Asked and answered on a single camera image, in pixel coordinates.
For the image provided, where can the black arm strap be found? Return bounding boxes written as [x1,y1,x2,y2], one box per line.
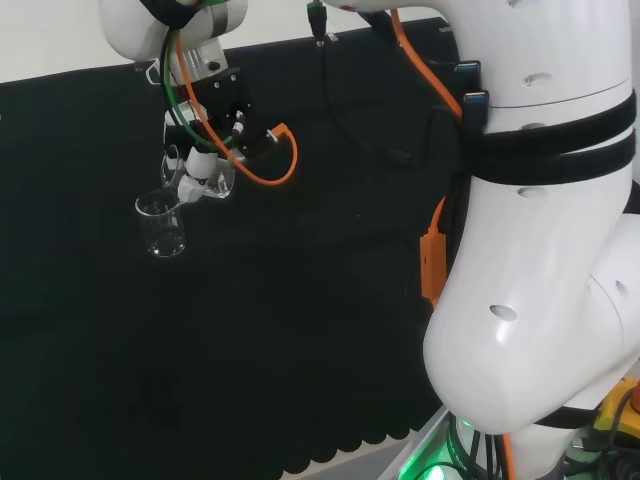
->
[460,88,640,187]

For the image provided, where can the black bench cloth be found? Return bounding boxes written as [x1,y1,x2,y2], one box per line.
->
[0,17,464,480]

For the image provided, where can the yellow stop button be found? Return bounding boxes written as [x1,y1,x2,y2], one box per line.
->
[591,378,640,454]

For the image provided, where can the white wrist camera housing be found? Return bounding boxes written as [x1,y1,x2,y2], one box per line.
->
[145,38,229,85]

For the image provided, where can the black cable with green plug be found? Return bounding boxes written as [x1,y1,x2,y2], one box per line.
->
[306,0,414,164]

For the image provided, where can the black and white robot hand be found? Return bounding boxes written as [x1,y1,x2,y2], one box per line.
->
[162,67,257,205]

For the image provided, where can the orange cable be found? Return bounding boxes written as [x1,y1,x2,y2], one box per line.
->
[172,8,519,480]

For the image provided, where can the grey metal base plate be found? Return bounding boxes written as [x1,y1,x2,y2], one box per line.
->
[379,407,506,480]

